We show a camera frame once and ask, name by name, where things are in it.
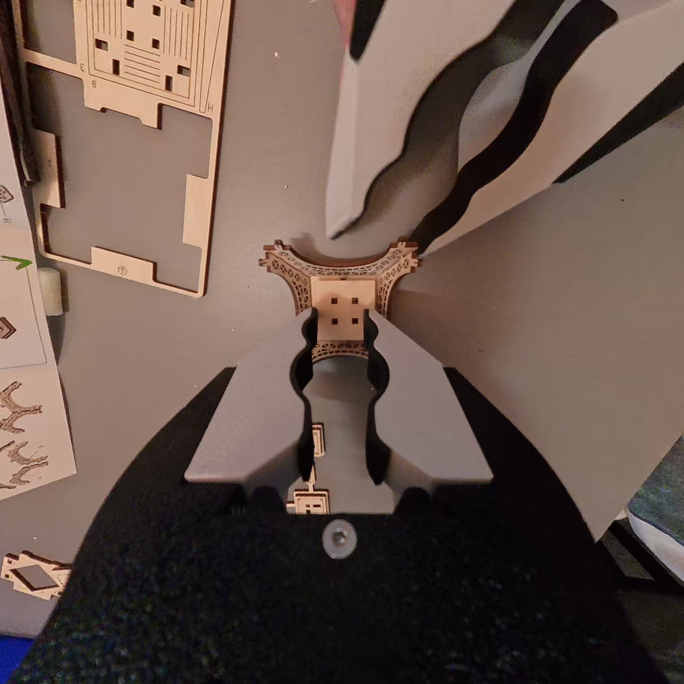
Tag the dark flat strip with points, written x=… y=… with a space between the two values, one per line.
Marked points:
x=13 y=80

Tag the mostly empty wooden puzzle sheet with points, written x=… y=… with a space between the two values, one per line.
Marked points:
x=195 y=230

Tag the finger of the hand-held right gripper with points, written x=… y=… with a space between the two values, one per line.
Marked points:
x=374 y=117
x=588 y=107

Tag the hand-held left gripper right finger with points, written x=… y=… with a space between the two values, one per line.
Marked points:
x=433 y=422

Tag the wooden piece with diamond hole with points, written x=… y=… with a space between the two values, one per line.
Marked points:
x=61 y=574

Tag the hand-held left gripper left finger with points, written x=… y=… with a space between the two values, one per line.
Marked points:
x=251 y=422

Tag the blue plastic box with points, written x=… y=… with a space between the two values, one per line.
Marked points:
x=8 y=662

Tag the wooden lattice tower base model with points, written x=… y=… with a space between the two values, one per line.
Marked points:
x=344 y=288

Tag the grey desk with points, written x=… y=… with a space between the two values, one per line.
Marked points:
x=481 y=347

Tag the wooden cross connector piece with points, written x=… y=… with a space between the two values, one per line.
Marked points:
x=310 y=505

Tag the paper instruction sheet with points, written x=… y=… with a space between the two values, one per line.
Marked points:
x=53 y=384

